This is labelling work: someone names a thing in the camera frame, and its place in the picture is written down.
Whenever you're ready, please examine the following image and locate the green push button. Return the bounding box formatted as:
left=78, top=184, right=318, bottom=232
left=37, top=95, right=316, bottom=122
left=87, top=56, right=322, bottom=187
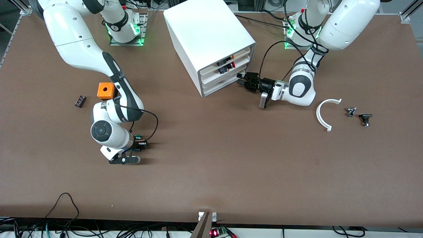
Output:
left=134, top=134, right=147, bottom=150

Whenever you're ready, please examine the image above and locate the white drawer with red button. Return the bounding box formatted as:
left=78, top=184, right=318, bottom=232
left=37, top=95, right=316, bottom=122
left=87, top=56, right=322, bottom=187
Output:
left=200, top=56, right=250, bottom=83

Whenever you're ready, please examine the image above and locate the red push button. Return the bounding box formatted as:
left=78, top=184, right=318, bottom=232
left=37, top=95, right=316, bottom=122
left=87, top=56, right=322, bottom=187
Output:
left=218, top=62, right=236, bottom=74

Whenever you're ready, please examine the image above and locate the white drawer with orange button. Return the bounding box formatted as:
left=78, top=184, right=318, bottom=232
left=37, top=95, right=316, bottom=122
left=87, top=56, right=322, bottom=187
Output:
left=199, top=46, right=251, bottom=75

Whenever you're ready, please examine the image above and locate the white drawer cabinet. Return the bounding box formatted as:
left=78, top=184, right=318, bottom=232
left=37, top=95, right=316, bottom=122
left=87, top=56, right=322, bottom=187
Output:
left=163, top=0, right=256, bottom=98

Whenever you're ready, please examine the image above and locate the white curved plastic arc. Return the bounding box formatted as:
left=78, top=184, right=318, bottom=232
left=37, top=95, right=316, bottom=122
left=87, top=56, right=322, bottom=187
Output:
left=316, top=99, right=342, bottom=132

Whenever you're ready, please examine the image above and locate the orange box with hole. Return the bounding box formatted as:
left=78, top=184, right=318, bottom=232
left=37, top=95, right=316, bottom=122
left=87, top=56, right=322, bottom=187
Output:
left=97, top=82, right=117, bottom=101

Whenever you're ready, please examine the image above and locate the circuit board with red light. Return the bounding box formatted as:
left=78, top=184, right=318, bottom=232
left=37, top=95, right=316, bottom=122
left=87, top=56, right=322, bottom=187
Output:
left=210, top=226, right=237, bottom=238

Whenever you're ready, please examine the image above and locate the black cable on table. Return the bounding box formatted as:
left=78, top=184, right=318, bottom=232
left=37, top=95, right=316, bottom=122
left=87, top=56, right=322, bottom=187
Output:
left=233, top=14, right=294, bottom=27

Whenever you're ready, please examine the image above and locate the black looped cable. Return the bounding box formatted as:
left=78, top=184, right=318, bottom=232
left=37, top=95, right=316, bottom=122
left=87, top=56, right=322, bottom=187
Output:
left=45, top=193, right=80, bottom=220

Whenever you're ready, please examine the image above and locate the brown angled bracket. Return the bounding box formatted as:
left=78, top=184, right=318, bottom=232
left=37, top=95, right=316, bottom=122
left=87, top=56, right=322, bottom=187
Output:
left=190, top=212, right=212, bottom=238

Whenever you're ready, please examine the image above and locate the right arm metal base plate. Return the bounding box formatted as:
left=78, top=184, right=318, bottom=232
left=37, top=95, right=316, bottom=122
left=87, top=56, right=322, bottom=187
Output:
left=110, top=9, right=148, bottom=46

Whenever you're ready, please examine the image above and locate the aluminium frame profile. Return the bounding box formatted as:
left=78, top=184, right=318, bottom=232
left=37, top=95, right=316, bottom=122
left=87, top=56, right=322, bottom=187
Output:
left=19, top=0, right=33, bottom=16
left=399, top=0, right=423, bottom=22

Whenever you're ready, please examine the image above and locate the black curled cable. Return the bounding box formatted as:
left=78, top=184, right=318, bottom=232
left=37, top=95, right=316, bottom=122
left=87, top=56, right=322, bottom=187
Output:
left=332, top=226, right=364, bottom=238

